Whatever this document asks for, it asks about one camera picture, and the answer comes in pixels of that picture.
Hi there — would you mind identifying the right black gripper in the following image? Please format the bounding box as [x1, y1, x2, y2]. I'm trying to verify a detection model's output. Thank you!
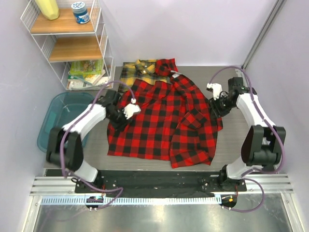
[208, 94, 236, 120]

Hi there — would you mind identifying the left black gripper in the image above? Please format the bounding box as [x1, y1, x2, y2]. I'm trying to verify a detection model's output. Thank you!
[106, 107, 132, 132]

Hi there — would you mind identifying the red black plaid shirt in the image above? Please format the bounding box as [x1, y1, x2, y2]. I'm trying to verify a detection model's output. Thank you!
[107, 59, 223, 168]

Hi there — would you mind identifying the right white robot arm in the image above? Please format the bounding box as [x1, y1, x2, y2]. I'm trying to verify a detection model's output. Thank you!
[207, 77, 286, 191]

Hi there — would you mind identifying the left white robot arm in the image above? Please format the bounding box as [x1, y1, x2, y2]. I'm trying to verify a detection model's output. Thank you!
[46, 90, 136, 193]

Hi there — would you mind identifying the stack of books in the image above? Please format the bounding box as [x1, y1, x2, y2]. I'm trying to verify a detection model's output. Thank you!
[67, 59, 110, 90]

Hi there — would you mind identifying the folded yellow plaid shirt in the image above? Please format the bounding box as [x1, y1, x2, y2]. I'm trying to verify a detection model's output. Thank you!
[120, 59, 170, 87]

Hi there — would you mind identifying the teal plastic bin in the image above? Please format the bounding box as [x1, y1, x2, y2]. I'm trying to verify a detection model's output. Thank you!
[37, 92, 94, 153]

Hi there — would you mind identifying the blue white jar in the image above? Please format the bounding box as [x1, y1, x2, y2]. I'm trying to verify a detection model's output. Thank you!
[71, 1, 90, 24]

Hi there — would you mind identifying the yellow bottle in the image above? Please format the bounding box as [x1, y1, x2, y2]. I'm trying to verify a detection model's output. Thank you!
[35, 0, 60, 20]

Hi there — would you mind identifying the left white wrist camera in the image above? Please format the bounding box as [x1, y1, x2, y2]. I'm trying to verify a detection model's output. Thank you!
[123, 99, 141, 119]

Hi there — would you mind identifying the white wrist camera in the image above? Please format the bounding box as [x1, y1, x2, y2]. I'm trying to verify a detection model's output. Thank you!
[207, 83, 222, 100]
[123, 99, 141, 119]

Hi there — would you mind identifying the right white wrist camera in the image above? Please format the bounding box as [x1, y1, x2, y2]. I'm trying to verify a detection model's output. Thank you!
[207, 83, 222, 100]

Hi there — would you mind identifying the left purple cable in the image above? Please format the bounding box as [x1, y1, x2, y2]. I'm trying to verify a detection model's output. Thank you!
[59, 81, 137, 210]

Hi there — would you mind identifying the purple cable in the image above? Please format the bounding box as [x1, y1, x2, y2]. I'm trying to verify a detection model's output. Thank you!
[209, 66, 285, 213]
[59, 81, 137, 210]

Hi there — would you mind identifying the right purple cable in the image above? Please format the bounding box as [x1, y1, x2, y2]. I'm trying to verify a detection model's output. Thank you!
[209, 66, 285, 213]

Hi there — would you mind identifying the white wire wooden shelf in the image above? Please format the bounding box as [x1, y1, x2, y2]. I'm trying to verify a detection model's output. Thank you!
[21, 0, 115, 90]

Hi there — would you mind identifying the white slotted cable duct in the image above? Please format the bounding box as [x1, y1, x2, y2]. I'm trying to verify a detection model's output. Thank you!
[41, 195, 222, 205]

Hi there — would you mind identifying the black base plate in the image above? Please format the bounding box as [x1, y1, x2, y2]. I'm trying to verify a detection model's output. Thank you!
[74, 170, 247, 199]

